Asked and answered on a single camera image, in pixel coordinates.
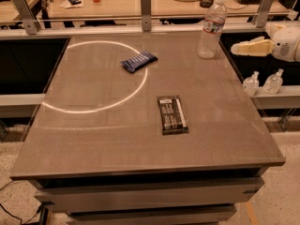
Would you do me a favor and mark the clear plastic water bottle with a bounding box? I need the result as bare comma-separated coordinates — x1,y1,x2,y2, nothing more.
197,0,227,59

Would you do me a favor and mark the grey metal bracket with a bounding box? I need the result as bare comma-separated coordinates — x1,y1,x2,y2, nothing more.
141,0,151,32
253,0,274,28
12,0,40,35

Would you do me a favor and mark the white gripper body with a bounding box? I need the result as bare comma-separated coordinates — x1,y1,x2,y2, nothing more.
266,23,300,62

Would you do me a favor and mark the grey metal bracket right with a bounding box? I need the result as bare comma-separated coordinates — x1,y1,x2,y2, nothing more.
253,0,274,28

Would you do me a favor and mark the grey metal bracket left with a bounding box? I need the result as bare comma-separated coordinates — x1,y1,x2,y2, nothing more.
12,0,40,35

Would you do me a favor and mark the blue rxbar blueberry wrapper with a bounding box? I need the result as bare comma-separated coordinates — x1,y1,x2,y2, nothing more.
120,51,158,73

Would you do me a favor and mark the black snack bar wrapper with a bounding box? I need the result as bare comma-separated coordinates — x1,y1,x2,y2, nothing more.
157,96,188,135

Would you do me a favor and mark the black floor cable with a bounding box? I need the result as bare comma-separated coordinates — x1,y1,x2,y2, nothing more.
0,180,43,225

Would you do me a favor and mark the grey metal bracket middle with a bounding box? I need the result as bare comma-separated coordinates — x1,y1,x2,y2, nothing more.
141,0,151,32

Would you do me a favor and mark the grey drawer cabinet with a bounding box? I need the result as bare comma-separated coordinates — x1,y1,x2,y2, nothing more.
29,167,270,225

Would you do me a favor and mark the small clear sanitizer bottle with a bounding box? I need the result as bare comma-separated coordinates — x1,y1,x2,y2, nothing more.
243,71,259,97

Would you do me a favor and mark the wooden background desk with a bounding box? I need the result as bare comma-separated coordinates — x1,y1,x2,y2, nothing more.
40,0,289,21

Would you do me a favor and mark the black mesh cup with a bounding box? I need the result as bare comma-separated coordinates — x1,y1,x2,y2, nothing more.
200,0,214,8

